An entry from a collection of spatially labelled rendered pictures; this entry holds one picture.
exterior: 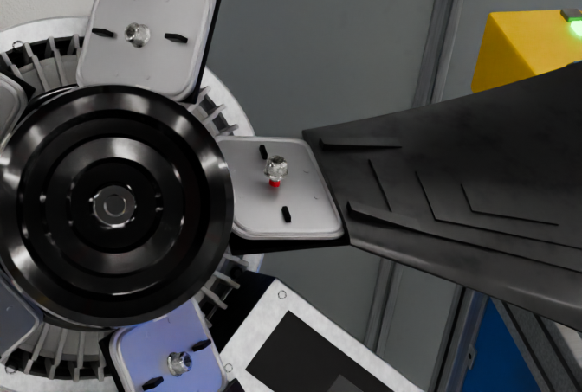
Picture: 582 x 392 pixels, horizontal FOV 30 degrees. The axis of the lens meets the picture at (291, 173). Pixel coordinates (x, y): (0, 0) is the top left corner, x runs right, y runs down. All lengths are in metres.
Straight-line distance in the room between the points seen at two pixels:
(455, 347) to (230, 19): 0.49
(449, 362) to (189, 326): 0.71
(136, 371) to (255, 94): 0.91
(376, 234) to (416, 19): 0.89
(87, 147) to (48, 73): 0.17
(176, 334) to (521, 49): 0.51
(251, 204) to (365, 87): 0.91
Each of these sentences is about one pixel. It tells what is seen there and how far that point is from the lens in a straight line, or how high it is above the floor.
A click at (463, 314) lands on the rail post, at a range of 1.25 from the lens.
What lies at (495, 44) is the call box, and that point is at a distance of 1.05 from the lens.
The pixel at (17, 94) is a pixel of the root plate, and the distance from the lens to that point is 0.57.
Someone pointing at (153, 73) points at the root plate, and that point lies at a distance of 0.59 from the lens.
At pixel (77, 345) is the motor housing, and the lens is 0.70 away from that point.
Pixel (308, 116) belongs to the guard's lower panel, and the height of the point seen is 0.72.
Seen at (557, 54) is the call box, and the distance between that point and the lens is 1.02.
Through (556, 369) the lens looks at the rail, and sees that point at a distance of 1.06.
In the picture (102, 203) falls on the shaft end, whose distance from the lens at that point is 0.53.
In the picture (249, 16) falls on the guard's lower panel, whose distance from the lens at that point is 1.38.
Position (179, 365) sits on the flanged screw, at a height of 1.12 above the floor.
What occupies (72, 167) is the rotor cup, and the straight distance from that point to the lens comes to 0.53.
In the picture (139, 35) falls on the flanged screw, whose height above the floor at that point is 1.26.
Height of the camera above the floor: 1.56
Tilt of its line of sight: 38 degrees down
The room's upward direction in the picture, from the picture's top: 7 degrees clockwise
